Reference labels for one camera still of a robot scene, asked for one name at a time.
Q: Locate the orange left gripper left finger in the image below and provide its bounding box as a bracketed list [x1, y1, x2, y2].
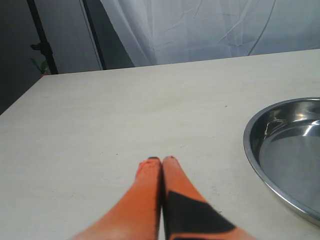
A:
[72, 157, 161, 240]

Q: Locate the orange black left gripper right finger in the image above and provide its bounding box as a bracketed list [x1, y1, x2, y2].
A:
[162, 156, 250, 240]

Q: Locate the round steel pan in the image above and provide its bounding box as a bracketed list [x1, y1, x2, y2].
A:
[243, 97, 320, 226]

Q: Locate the white backdrop curtain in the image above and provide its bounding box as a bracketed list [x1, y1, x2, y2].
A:
[102, 0, 320, 67]

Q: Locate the black stand pole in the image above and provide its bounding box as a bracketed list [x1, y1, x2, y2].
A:
[26, 0, 59, 75]

